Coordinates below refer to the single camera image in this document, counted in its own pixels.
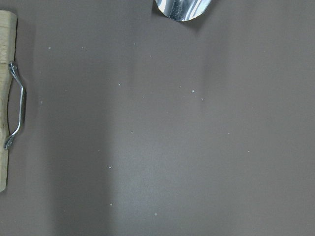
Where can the metal ice scoop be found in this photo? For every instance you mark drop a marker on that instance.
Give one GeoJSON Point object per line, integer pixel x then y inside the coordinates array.
{"type": "Point", "coordinates": [182, 10]}

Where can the bamboo cutting board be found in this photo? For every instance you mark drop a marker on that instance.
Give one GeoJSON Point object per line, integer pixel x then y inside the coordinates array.
{"type": "Point", "coordinates": [8, 25]}

